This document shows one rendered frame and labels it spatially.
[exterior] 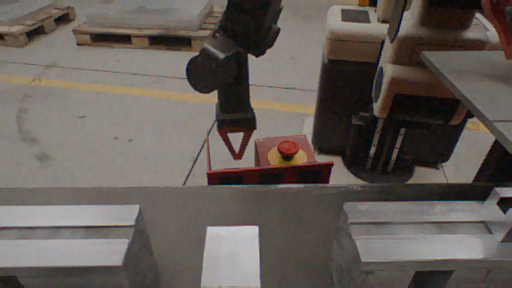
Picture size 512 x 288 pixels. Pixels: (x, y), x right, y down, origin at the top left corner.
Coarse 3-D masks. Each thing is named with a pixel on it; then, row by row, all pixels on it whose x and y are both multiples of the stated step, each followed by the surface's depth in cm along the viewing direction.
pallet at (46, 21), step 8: (56, 8) 345; (64, 8) 344; (72, 8) 354; (40, 16) 324; (48, 16) 325; (56, 16) 335; (64, 16) 353; (72, 16) 355; (24, 24) 309; (32, 24) 309; (40, 24) 318; (48, 24) 327; (8, 32) 295; (16, 32) 295; (24, 32) 303; (32, 32) 329; (40, 32) 327; (48, 32) 328; (0, 40) 310; (8, 40) 300; (16, 40) 298; (24, 40) 304
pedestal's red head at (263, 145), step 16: (208, 144) 65; (256, 144) 67; (272, 144) 67; (304, 144) 67; (208, 160) 59; (256, 160) 68; (208, 176) 53; (224, 176) 53; (240, 176) 54; (256, 176) 54; (272, 176) 54; (288, 176) 55; (304, 176) 55; (320, 176) 56
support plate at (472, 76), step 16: (432, 64) 45; (448, 64) 45; (464, 64) 45; (480, 64) 45; (496, 64) 45; (448, 80) 42; (464, 80) 41; (480, 80) 41; (496, 80) 41; (464, 96) 39; (480, 96) 38; (496, 96) 38; (480, 112) 36; (496, 112) 36; (496, 128) 34
